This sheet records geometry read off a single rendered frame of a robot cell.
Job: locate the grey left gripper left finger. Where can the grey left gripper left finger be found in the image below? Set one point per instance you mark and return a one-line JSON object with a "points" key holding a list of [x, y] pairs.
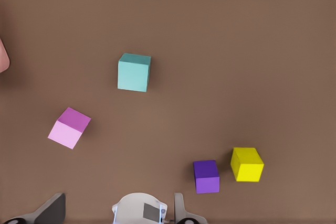
{"points": [[50, 211]]}

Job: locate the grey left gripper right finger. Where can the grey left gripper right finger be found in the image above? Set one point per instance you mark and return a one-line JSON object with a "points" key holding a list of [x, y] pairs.
{"points": [[179, 208]]}

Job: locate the purple cube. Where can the purple cube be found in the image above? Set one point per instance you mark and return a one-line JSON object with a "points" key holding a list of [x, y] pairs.
{"points": [[207, 178]]}

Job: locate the white rounded robot part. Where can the white rounded robot part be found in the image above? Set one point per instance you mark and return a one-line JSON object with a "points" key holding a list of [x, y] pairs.
{"points": [[131, 208]]}

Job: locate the yellow cube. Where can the yellow cube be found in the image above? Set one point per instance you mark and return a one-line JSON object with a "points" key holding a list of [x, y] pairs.
{"points": [[247, 167]]}

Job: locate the pink cube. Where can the pink cube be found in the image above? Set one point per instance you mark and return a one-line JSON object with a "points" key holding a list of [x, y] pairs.
{"points": [[68, 129]]}

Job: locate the teal cube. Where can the teal cube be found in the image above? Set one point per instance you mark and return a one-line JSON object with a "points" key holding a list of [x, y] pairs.
{"points": [[132, 75]]}

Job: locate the pale pink rounded object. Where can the pale pink rounded object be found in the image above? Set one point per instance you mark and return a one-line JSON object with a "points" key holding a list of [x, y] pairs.
{"points": [[3, 58]]}

